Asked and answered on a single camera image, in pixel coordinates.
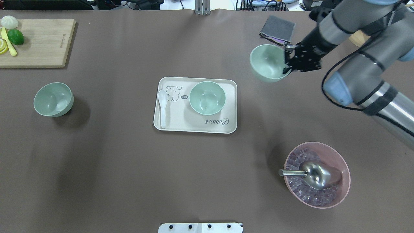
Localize green bowl robot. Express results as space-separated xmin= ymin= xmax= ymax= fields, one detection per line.
xmin=33 ymin=82 xmax=74 ymax=117
xmin=249 ymin=44 xmax=291 ymax=83

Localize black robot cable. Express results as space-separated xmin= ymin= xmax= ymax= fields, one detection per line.
xmin=321 ymin=6 xmax=414 ymax=112

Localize yellow plastic knife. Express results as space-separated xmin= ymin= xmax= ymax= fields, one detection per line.
xmin=1 ymin=27 xmax=17 ymax=56

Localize clear ice cubes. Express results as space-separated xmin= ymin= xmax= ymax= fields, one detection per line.
xmin=285 ymin=148 xmax=338 ymax=207

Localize wooden cutting board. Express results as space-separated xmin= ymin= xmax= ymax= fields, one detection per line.
xmin=0 ymin=19 xmax=76 ymax=68

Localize metal scoop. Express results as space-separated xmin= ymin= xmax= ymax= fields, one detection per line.
xmin=278 ymin=161 xmax=342 ymax=190

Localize grey cloth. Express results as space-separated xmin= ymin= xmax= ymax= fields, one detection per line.
xmin=259 ymin=15 xmax=296 ymax=42

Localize white ceramic spoon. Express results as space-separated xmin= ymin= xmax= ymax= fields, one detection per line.
xmin=157 ymin=90 xmax=168 ymax=129

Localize lemon slice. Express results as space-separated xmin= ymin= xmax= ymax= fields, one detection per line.
xmin=0 ymin=38 xmax=8 ymax=54

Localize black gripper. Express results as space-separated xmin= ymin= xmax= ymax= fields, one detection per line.
xmin=283 ymin=31 xmax=337 ymax=75

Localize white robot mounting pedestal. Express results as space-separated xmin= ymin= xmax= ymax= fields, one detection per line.
xmin=158 ymin=222 xmax=244 ymax=233

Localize pink bowl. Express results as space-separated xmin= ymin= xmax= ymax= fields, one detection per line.
xmin=282 ymin=142 xmax=351 ymax=209

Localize purple cloth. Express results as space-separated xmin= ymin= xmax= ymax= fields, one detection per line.
xmin=269 ymin=37 xmax=289 ymax=45

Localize white garlic bulb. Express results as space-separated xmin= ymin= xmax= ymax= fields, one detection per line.
xmin=1 ymin=15 xmax=19 ymax=30

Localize cream rabbit tray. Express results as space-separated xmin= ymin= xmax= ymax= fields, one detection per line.
xmin=153 ymin=77 xmax=238 ymax=134

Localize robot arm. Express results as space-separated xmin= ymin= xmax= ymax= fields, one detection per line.
xmin=283 ymin=0 xmax=413 ymax=149

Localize green lime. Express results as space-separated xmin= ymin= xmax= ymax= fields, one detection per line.
xmin=7 ymin=29 xmax=25 ymax=45

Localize green bowl on tray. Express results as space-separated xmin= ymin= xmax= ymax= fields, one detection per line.
xmin=189 ymin=81 xmax=226 ymax=115

